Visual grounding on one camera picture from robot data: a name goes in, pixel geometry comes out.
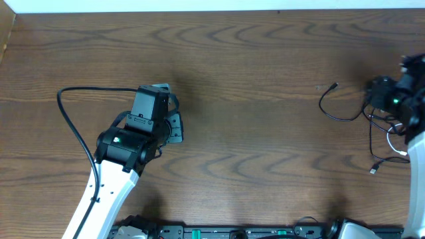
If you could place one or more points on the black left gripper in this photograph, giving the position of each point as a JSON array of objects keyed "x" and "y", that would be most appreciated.
[{"x": 177, "y": 127}]

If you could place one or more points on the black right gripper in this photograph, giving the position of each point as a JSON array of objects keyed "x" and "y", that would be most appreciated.
[{"x": 410, "y": 66}]

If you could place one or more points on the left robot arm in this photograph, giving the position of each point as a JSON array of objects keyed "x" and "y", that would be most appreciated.
[{"x": 134, "y": 138}]

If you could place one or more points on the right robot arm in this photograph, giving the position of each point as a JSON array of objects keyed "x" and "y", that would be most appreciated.
[{"x": 403, "y": 99}]

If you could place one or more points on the cardboard panel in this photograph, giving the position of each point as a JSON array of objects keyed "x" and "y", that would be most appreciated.
[{"x": 7, "y": 19}]

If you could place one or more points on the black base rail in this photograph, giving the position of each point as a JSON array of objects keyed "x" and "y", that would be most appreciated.
[{"x": 308, "y": 231}]

